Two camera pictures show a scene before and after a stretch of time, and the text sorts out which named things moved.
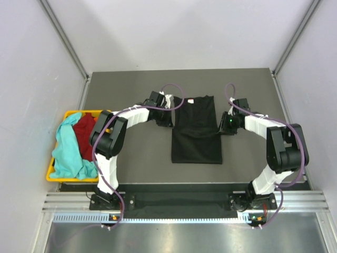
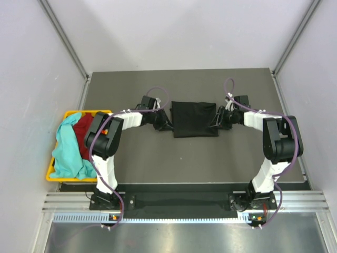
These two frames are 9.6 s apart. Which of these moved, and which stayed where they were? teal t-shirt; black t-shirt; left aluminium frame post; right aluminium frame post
Moved: black t-shirt
Stayed: right aluminium frame post; teal t-shirt; left aluminium frame post
